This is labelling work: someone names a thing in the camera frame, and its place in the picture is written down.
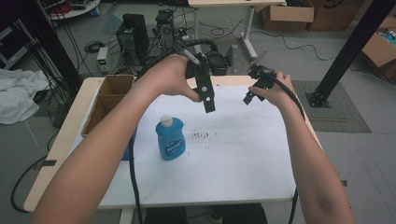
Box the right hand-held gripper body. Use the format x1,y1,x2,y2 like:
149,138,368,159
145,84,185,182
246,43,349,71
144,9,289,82
247,63,276,94

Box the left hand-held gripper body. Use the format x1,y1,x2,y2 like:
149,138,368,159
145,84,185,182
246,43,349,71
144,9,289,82
185,52,217,114

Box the blue dish soap bottle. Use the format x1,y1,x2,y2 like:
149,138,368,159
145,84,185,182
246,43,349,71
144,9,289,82
155,115,187,161

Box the person's right hand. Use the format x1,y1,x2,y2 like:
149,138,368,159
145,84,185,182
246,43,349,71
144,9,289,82
247,71,295,109

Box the person's left hand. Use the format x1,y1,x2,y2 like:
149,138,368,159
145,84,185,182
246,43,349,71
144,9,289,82
134,54,202,103

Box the white desk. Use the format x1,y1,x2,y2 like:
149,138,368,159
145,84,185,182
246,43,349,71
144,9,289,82
187,0,288,62

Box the white paper table cover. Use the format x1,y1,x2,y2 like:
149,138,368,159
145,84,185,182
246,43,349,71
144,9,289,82
68,84,297,209

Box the brown cardboard box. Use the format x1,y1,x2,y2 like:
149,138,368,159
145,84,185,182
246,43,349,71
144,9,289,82
255,0,316,32
361,15,396,80

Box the dark floor mat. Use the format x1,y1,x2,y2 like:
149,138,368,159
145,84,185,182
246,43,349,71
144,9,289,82
291,79,372,134

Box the black computer tower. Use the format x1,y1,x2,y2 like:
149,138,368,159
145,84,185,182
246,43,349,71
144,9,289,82
116,13,150,64

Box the small white power supply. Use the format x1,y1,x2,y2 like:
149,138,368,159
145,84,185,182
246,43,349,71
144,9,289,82
96,46,110,75

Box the person's dark trousers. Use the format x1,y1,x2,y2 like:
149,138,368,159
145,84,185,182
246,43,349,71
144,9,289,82
144,203,269,224

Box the round white table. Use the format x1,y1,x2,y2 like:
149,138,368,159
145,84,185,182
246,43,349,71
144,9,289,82
36,0,101,21

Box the white cloth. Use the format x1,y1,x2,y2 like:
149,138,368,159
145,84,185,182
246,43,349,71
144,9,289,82
0,68,50,125

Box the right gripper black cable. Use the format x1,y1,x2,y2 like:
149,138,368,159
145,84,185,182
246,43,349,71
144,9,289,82
271,74,306,224

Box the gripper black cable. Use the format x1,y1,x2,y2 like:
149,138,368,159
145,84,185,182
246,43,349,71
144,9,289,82
128,136,144,224
271,74,306,224

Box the camera on tripod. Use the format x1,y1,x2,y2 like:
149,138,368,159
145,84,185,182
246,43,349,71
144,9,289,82
153,8,176,50

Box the black metal stand post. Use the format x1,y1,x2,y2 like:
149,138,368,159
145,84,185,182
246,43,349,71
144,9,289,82
306,0,396,108
21,0,83,91

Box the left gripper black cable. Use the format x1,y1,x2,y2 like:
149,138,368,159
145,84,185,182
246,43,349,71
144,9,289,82
128,136,144,224

